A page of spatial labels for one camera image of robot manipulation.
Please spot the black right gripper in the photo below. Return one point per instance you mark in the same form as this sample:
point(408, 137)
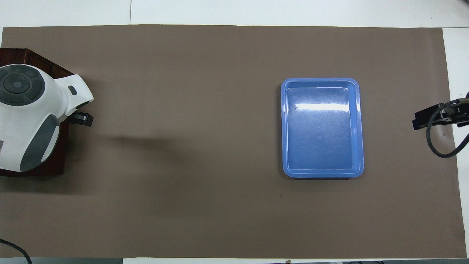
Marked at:
point(449, 113)

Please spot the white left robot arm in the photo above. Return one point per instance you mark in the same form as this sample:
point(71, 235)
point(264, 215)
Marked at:
point(36, 110)

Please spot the dark wooden cabinet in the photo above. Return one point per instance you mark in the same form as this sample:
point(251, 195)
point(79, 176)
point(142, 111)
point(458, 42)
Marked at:
point(14, 55)

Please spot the blue plastic tray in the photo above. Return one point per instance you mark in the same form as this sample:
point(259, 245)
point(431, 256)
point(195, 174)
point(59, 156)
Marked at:
point(322, 146)

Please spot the brown table mat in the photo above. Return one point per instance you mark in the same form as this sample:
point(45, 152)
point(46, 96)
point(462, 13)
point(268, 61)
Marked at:
point(183, 201)

